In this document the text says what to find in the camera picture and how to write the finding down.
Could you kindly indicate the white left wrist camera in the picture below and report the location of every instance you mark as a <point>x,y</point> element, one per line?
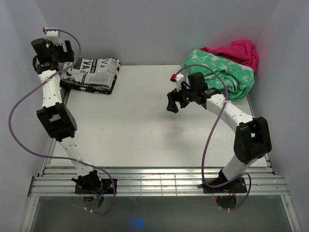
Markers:
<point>52,35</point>

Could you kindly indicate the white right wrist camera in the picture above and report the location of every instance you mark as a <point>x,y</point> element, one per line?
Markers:
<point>177,79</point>

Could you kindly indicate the pink trousers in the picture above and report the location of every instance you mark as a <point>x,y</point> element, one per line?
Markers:
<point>240,51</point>

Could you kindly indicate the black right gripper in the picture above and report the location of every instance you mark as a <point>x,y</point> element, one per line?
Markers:
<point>174,96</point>

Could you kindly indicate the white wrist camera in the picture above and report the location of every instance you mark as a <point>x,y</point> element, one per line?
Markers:
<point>52,35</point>
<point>177,79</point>

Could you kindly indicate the folded black white trousers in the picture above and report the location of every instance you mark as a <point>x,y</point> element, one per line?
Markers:
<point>96,90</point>

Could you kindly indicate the newspaper print trousers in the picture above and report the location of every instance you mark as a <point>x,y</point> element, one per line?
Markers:
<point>94,71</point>

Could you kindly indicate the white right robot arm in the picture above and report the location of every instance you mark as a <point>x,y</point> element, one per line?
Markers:
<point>252,138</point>

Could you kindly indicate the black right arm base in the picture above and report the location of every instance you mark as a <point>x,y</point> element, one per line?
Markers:
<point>229,190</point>

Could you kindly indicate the aluminium rail frame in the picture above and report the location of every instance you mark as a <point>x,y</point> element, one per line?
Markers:
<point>159,158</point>

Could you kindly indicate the green white tie-dye trousers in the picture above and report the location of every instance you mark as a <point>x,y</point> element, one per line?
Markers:
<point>239,79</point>

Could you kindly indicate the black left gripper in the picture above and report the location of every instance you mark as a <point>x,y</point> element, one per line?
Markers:
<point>68,56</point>

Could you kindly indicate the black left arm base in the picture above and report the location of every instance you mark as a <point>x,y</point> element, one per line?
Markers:
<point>90,184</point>

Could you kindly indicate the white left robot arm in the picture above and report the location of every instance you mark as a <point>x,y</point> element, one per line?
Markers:
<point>55,117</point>

